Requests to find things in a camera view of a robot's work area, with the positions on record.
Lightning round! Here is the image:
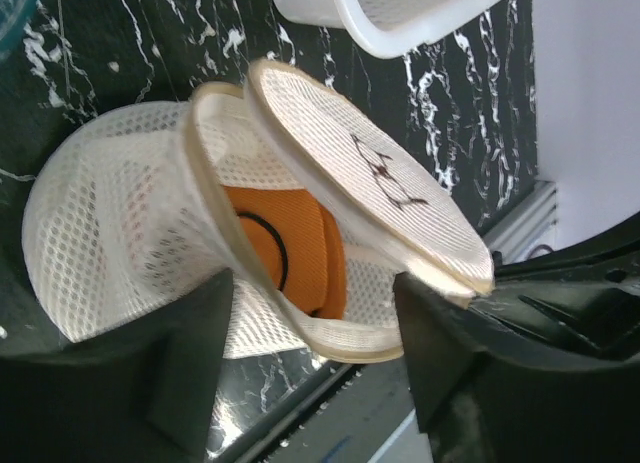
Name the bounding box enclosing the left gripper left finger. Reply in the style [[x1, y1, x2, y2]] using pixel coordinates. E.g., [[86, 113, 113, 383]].
[[1, 270, 234, 462]]

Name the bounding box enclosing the white plastic basket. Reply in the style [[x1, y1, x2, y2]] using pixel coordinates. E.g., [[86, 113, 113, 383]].
[[273, 0, 501, 59]]

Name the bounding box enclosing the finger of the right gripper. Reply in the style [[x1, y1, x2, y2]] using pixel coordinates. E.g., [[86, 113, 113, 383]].
[[471, 225, 639, 356]]

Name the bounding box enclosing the white mesh laundry bag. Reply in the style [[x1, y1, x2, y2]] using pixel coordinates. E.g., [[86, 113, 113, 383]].
[[22, 59, 494, 363]]

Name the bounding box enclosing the orange bra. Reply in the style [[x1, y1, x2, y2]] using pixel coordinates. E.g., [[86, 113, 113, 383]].
[[225, 186, 347, 319]]

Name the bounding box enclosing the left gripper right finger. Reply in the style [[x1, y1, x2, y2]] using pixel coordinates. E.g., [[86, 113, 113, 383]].
[[394, 274, 639, 462]]

